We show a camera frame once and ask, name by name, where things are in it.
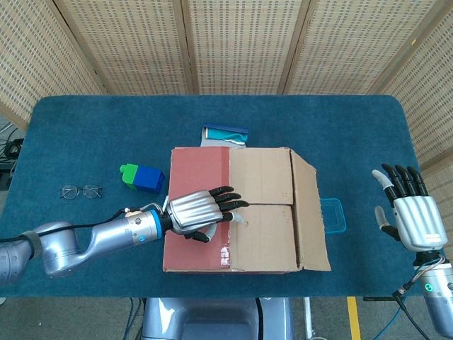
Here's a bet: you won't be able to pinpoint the woven rattan folding screen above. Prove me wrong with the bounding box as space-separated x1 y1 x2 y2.
0 0 453 256

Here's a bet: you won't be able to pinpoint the blue box with teal contents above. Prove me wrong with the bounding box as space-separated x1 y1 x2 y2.
200 123 249 147

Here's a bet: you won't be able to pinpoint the grey robot torso base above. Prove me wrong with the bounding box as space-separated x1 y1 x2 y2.
141 297 294 340

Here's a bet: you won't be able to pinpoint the blue plastic container lid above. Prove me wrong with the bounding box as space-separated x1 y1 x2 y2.
320 198 347 235

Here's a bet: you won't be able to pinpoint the green and blue toy block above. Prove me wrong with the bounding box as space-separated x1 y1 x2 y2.
119 163 166 195

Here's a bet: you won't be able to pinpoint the blue floor cable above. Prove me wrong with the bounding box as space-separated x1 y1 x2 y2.
127 297 147 340

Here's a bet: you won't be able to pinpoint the black floor cable bundle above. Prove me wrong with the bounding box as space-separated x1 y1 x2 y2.
0 120 24 188

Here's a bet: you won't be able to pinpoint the large red cardboard box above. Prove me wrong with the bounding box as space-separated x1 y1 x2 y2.
162 146 332 274

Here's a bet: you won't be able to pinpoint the thin metal frame eyeglasses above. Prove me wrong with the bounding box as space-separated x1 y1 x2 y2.
59 183 103 200

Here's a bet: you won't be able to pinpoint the white table leg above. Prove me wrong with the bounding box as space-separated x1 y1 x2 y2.
303 296 314 340

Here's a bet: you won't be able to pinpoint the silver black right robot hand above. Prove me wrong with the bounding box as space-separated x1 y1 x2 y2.
371 163 447 253

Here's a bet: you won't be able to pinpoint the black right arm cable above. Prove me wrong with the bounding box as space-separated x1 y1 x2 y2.
363 279 429 336

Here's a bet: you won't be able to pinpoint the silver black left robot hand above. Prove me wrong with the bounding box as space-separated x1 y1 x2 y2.
165 186 250 245

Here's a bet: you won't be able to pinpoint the teal blue table cloth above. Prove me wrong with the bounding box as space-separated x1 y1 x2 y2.
0 94 449 298

